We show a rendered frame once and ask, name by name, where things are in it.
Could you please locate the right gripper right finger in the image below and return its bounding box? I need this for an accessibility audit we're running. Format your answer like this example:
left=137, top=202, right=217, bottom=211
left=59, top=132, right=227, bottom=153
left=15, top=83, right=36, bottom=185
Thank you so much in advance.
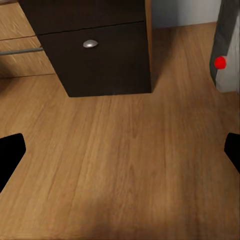
left=224, top=133, right=240, bottom=172

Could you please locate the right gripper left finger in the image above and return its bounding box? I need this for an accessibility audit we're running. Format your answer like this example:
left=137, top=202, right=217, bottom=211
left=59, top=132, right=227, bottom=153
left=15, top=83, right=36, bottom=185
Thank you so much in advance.
left=0, top=133, right=26, bottom=193

